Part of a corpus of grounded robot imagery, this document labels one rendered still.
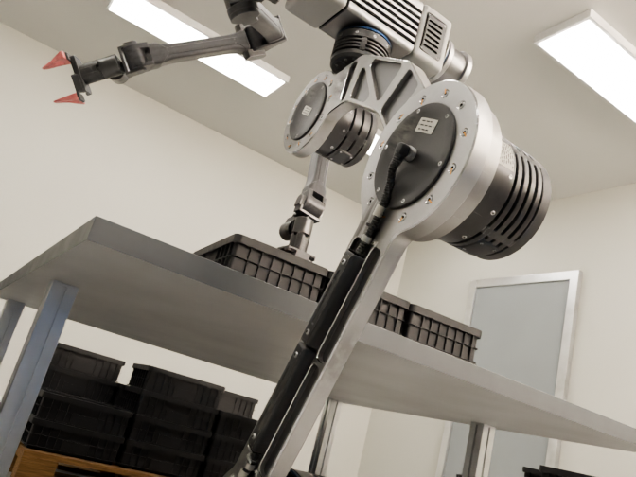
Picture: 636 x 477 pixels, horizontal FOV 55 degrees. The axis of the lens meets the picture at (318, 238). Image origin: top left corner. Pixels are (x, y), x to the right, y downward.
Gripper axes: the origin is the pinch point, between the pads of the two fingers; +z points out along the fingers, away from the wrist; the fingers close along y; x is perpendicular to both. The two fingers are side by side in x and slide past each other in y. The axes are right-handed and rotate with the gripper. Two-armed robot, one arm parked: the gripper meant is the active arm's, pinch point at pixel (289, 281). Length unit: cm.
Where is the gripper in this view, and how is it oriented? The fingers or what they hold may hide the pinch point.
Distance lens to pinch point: 179.5
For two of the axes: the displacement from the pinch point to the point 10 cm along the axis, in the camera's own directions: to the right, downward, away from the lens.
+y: -7.8, -3.6, -5.1
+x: 5.8, -1.2, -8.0
